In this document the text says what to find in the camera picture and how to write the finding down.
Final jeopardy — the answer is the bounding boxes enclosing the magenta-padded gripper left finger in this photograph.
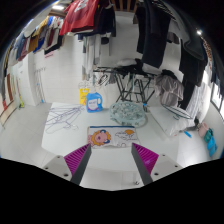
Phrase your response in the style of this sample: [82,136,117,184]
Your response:
[42,143,92,186]

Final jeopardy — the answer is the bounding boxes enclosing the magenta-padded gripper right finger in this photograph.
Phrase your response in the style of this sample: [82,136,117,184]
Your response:
[130,142,184,186]

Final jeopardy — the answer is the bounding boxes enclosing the cartoon print towel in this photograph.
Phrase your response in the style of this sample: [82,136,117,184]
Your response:
[87,125,141,149]

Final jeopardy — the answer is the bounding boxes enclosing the round pale green clip hanger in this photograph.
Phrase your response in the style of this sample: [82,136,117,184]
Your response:
[109,100,148,128]

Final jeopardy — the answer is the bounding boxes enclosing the blue detergent bottle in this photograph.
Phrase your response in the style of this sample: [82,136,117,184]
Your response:
[85,92,104,114]

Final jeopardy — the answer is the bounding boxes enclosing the yellow bag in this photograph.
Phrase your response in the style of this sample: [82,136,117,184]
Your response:
[79,87,91,107]

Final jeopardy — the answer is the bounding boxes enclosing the teal bags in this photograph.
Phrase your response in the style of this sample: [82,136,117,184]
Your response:
[198,122,218,158]

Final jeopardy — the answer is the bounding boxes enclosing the grey garment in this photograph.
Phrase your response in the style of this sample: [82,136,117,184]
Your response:
[153,73,185,108]

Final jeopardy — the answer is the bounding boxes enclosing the black folding drying rack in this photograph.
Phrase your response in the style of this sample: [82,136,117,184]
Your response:
[93,64,158,104]

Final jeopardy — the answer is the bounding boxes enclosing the white garment pile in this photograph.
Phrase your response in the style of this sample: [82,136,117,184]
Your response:
[116,58,148,69]

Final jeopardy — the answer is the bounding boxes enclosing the white hanging garments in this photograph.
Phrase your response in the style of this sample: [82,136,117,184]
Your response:
[81,33,113,81]

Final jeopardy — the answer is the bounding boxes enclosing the row of hanging clothes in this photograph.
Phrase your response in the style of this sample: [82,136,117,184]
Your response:
[3,14,66,78]

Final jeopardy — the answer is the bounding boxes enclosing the black hanging garments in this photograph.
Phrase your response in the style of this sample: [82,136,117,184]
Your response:
[134,0,173,69]

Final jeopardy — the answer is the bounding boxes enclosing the red hanging shirt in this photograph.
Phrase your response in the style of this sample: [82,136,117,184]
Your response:
[59,0,100,36]

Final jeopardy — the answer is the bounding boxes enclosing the purple wire clothes hangers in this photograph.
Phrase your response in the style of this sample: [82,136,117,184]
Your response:
[44,103,86,135]

